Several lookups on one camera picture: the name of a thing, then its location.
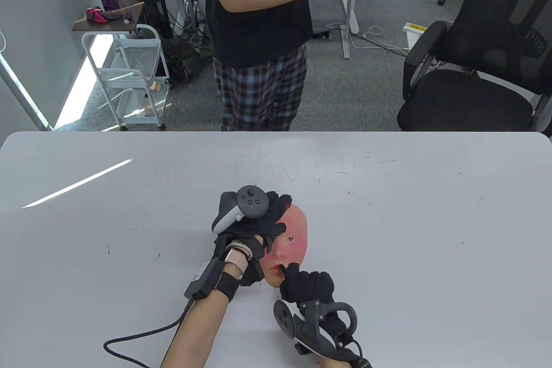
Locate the person's left thumb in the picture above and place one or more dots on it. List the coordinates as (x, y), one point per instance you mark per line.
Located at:
(274, 232)

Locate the person's right hand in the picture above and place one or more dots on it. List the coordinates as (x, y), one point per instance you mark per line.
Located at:
(314, 288)

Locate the person's left forearm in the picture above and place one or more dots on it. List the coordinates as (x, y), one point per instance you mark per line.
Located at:
(194, 333)

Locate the brown side table top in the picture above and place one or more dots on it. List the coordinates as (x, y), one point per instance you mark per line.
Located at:
(110, 23)

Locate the person's left hand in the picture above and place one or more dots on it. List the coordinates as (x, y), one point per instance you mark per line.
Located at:
(254, 230)

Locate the black grey controller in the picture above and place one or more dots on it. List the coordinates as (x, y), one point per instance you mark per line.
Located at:
(308, 327)

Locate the black mesh office chair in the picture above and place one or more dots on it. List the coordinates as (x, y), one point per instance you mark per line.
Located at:
(487, 53)

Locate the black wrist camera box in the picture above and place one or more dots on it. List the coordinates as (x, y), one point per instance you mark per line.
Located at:
(206, 277)

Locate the grey white controller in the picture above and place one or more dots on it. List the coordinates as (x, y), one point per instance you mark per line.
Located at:
(248, 202)

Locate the pink black shoe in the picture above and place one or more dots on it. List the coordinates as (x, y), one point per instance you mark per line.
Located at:
(101, 14)

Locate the white desk leg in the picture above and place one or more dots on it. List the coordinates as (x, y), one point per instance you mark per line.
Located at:
(350, 18)

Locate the orange capped bottle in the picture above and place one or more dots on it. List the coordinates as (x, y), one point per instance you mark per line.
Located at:
(157, 85)

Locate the pink wrist watch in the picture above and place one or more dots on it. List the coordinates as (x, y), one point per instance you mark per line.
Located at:
(236, 259)

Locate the white slanted frame bar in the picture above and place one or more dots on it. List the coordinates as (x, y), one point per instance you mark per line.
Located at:
(23, 92)

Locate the black bag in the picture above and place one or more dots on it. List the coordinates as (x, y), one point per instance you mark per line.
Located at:
(181, 59)

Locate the pink face mask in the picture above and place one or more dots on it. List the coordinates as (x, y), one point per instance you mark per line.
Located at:
(294, 234)

